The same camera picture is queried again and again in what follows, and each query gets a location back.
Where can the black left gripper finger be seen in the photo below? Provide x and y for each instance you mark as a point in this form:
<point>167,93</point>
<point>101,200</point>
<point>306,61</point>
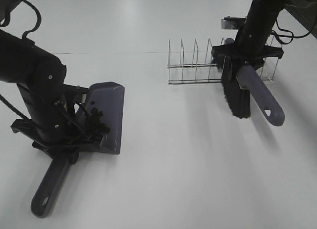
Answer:
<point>92,140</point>
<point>73,156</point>

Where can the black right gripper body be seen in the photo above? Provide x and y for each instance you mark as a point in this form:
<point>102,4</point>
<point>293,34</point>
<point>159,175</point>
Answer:
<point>250,43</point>

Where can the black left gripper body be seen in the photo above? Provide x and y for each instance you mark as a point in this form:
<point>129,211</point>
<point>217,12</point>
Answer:
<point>52,123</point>

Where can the pile of dark coffee beans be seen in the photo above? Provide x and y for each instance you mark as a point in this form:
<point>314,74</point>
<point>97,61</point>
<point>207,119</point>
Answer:
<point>94,124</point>

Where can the purple plastic dustpan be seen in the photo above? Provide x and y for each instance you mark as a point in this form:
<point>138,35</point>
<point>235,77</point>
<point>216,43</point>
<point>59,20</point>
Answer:
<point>108,97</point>

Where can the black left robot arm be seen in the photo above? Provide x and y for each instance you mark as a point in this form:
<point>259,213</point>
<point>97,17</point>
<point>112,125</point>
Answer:
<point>39,76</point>

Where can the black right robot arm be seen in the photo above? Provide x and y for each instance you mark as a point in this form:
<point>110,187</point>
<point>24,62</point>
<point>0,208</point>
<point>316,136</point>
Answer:
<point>264,10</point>

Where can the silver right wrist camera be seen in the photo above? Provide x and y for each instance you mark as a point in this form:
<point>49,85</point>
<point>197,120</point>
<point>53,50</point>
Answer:
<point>232,23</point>

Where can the chrome wire dish rack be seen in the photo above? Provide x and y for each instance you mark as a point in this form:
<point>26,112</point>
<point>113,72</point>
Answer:
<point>193,67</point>

